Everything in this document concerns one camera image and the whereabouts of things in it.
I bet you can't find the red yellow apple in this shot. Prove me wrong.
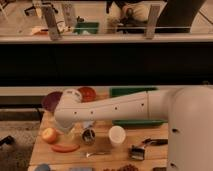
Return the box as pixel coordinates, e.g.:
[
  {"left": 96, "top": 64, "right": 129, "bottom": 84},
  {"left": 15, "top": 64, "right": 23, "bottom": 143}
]
[{"left": 41, "top": 128, "right": 57, "bottom": 143}]

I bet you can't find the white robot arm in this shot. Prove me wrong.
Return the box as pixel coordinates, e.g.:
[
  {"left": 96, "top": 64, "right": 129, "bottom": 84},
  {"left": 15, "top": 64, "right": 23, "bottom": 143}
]
[{"left": 54, "top": 86, "right": 213, "bottom": 171}]

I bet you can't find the white plastic cup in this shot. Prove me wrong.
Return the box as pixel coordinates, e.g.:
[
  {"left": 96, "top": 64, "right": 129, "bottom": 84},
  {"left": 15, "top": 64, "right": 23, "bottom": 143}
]
[{"left": 108, "top": 126, "right": 126, "bottom": 147}]

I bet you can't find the metal cup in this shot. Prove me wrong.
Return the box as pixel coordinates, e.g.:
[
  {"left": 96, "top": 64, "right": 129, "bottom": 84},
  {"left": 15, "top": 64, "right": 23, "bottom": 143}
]
[{"left": 82, "top": 129, "right": 95, "bottom": 145}]

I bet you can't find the green plastic tray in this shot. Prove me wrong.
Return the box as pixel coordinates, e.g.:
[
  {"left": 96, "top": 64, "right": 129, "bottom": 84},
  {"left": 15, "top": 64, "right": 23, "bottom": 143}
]
[{"left": 109, "top": 87, "right": 165, "bottom": 127}]

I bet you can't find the orange bowl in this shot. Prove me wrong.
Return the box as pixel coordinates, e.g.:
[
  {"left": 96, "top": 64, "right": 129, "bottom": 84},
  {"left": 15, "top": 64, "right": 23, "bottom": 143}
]
[{"left": 78, "top": 87, "right": 96, "bottom": 102}]

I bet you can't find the purple bowl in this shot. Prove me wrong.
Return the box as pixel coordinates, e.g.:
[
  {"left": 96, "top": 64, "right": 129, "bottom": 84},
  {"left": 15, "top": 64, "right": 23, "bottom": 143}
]
[{"left": 41, "top": 91, "right": 62, "bottom": 112}]

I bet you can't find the green bin in background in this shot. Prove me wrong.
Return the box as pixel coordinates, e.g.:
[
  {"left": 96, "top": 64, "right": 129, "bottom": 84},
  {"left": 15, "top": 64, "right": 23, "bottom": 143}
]
[{"left": 74, "top": 22, "right": 99, "bottom": 34}]

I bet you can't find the metal fork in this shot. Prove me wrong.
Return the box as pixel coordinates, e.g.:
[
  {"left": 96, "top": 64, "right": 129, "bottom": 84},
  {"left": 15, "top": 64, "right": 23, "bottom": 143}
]
[{"left": 82, "top": 151, "right": 111, "bottom": 158}]

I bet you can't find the seated person in background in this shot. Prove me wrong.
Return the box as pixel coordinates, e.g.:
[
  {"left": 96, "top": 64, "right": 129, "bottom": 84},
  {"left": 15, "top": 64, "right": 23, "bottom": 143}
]
[{"left": 105, "top": 0, "right": 158, "bottom": 34}]

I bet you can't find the black metal brush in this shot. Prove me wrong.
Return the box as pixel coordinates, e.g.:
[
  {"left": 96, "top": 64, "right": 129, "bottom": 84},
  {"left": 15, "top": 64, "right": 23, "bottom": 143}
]
[{"left": 130, "top": 146, "right": 145, "bottom": 161}]

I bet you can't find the red brown snack pile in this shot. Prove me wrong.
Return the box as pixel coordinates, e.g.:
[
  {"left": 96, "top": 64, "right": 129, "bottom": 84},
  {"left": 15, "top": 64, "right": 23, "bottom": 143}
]
[{"left": 103, "top": 164, "right": 139, "bottom": 171}]

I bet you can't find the blue flat object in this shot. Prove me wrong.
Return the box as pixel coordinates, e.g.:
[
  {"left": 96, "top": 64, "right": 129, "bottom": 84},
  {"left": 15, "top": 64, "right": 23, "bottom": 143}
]
[{"left": 69, "top": 167, "right": 93, "bottom": 171}]

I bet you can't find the dark brown block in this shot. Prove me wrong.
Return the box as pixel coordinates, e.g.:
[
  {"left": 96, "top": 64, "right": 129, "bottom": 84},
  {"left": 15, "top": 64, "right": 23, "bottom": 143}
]
[{"left": 152, "top": 167, "right": 166, "bottom": 171}]

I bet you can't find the blue round object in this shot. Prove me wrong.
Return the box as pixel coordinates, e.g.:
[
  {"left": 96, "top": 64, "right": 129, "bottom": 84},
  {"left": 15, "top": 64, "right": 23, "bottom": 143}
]
[{"left": 34, "top": 164, "right": 51, "bottom": 171}]

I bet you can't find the black office chair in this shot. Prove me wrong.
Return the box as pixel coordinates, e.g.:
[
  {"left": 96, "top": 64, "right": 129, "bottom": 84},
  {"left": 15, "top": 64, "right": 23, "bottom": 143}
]
[{"left": 24, "top": 0, "right": 58, "bottom": 18}]

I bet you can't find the black object on floor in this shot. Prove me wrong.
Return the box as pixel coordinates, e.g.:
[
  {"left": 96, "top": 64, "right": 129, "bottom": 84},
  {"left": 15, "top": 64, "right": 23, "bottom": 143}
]
[{"left": 0, "top": 136, "right": 15, "bottom": 147}]

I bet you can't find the grey metal post left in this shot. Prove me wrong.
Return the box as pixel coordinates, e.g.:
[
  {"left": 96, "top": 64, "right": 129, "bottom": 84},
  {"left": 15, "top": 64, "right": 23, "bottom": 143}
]
[{"left": 42, "top": 6, "right": 61, "bottom": 41}]

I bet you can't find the black handled peeler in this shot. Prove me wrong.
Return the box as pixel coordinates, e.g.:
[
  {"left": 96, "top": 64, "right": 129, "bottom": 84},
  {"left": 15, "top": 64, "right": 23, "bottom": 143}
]
[{"left": 142, "top": 138, "right": 168, "bottom": 146}]

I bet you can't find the grey metal post right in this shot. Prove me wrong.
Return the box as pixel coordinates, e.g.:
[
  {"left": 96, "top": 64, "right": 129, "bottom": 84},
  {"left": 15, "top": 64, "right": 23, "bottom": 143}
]
[{"left": 145, "top": 4, "right": 160, "bottom": 39}]

